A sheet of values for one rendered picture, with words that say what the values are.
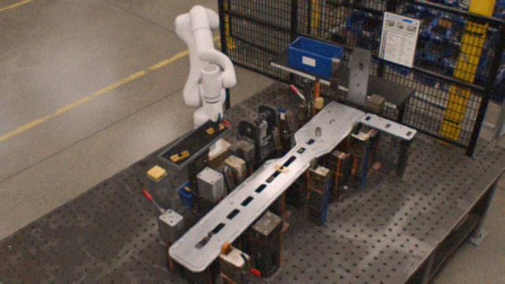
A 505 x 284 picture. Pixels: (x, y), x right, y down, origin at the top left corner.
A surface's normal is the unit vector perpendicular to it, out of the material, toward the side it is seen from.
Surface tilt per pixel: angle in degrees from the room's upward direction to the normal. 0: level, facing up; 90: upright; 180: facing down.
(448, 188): 0
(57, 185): 0
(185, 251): 0
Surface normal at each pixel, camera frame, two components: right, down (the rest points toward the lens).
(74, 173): -0.03, -0.79
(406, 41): -0.61, 0.50
